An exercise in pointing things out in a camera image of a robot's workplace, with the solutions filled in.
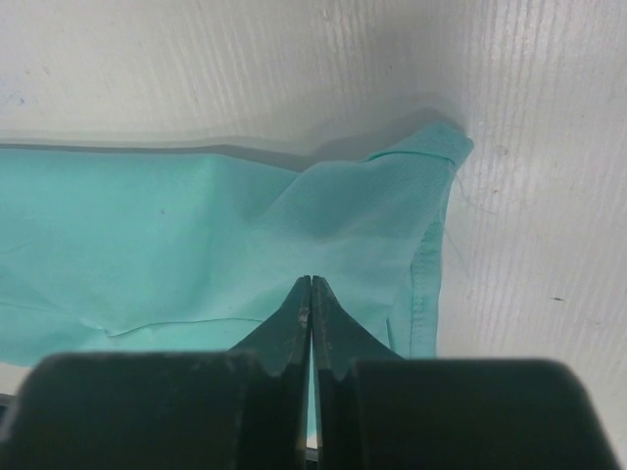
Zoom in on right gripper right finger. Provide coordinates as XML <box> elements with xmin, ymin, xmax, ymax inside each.
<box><xmin>311</xmin><ymin>277</ymin><xmax>618</xmax><ymax>469</ymax></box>

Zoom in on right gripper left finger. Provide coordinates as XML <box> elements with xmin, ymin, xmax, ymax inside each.
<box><xmin>1</xmin><ymin>276</ymin><xmax>312</xmax><ymax>469</ymax></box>

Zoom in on teal t shirt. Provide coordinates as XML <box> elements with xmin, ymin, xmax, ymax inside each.
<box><xmin>1</xmin><ymin>123</ymin><xmax>473</xmax><ymax>366</ymax></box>

